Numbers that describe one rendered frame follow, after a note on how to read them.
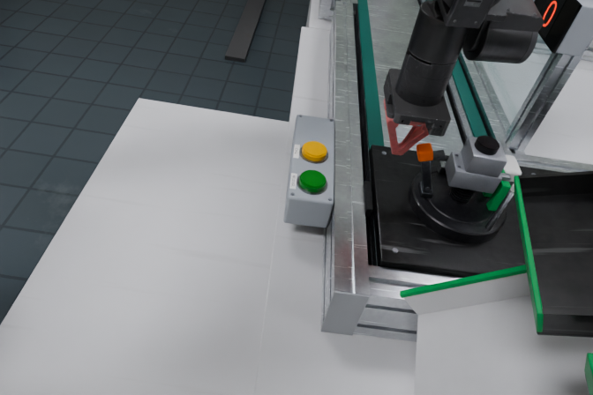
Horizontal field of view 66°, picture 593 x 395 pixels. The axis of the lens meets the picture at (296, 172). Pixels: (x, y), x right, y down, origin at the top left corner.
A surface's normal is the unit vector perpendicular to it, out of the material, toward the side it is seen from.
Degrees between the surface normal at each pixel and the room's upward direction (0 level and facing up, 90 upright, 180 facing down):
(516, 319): 45
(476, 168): 90
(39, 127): 0
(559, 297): 25
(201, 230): 0
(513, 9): 12
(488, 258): 0
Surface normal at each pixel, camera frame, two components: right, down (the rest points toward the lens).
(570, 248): -0.29, -0.77
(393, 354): 0.13, -0.72
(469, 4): 0.04, 0.82
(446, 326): -0.59, -0.69
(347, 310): -0.07, 0.68
